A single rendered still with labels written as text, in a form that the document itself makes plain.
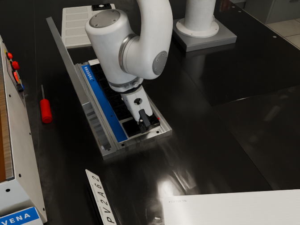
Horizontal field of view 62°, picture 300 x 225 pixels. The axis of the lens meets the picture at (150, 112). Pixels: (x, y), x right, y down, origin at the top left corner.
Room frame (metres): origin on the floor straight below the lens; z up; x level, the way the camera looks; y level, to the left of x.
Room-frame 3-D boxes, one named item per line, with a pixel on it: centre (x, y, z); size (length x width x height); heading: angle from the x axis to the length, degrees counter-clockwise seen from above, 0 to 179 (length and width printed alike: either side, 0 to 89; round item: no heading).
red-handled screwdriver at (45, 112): (0.59, 0.34, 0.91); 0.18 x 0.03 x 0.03; 22
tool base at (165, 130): (0.62, 0.12, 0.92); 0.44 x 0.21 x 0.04; 26
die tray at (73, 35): (1.16, 0.28, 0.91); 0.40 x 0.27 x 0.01; 13
